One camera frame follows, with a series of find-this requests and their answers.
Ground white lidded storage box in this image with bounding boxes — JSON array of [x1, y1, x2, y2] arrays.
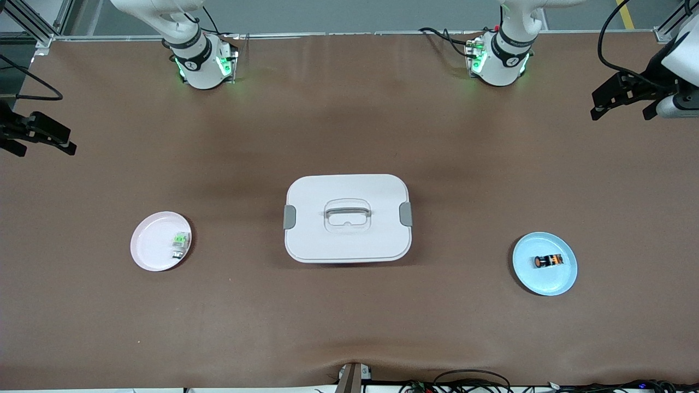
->
[[283, 174, 414, 264]]

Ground pink round plate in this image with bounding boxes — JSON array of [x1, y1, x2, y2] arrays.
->
[[130, 211, 193, 272]]

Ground light blue round plate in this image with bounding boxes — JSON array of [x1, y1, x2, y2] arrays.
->
[[512, 231, 578, 297]]

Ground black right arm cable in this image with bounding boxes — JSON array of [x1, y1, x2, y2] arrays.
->
[[0, 55, 64, 102]]

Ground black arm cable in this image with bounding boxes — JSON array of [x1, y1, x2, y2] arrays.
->
[[598, 0, 699, 91], [0, 55, 64, 102]]

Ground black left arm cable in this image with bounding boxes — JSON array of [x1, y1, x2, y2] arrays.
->
[[598, 0, 699, 91]]

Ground aluminium frame profile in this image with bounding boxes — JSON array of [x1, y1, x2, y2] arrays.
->
[[0, 0, 74, 50]]

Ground green white push-button switch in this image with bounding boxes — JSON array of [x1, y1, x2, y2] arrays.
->
[[171, 231, 190, 260]]

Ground black cable bundle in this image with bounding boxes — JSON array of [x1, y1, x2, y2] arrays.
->
[[399, 369, 699, 393]]

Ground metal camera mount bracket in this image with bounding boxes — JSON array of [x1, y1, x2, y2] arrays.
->
[[335, 362, 373, 393]]

